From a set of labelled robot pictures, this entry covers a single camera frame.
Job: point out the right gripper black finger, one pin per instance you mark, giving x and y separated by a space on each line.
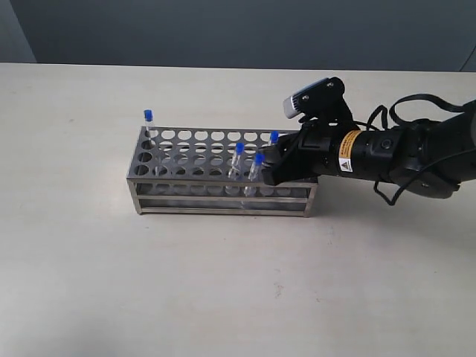
282 167
274 153

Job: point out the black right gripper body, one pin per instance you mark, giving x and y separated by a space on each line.
315 150

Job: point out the blue-capped test tube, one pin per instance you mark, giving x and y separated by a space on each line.
273 138
149 128
253 174
235 169

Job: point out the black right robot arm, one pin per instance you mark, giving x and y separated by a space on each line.
425 157

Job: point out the stainless steel test tube rack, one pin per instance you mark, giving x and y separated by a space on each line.
187 172

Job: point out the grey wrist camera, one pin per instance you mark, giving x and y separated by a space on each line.
314 99

